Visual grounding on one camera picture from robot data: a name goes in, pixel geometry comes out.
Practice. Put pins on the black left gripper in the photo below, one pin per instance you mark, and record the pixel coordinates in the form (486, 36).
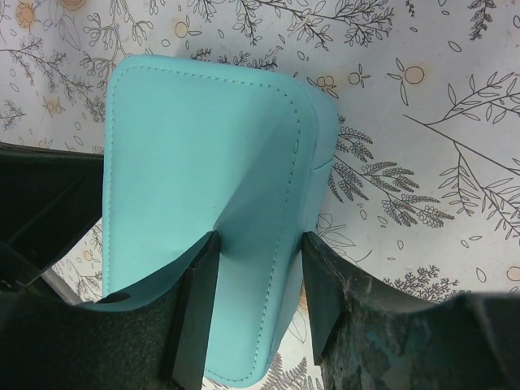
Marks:
(49, 200)

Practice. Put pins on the floral table mat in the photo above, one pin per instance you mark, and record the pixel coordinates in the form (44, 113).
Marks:
(423, 192)

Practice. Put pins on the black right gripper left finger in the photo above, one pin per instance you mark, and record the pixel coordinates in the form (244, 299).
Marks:
(152, 334)

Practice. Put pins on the teal jewelry box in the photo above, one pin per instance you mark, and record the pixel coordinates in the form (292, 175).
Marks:
(193, 147)

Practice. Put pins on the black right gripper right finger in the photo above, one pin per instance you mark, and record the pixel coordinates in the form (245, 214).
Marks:
(369, 335)

